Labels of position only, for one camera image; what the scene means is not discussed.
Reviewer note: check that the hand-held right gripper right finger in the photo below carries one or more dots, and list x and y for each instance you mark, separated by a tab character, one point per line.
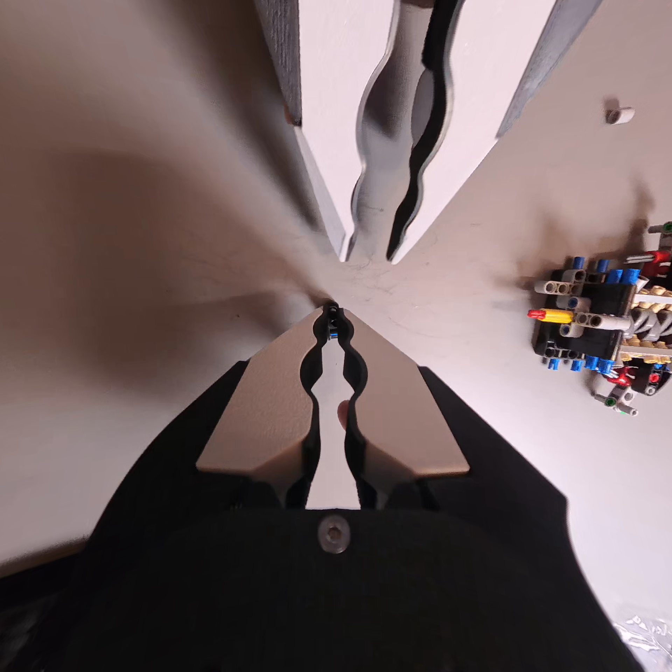
404	420

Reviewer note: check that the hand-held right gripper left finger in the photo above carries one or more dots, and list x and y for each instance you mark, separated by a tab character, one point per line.
257	420

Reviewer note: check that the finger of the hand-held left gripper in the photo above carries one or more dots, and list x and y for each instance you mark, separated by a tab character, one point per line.
330	78
488	78

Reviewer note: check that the black lego beam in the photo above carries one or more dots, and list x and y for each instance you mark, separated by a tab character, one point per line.
332	317

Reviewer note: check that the grey lego connector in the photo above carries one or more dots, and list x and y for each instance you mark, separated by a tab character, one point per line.
619	114

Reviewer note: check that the lego car chassis assembly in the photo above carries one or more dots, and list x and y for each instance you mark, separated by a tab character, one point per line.
603	315

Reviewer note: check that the person's right hand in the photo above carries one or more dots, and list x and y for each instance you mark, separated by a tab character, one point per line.
344	414

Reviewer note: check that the empty clear plastic bag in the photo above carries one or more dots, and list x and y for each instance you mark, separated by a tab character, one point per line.
648	640

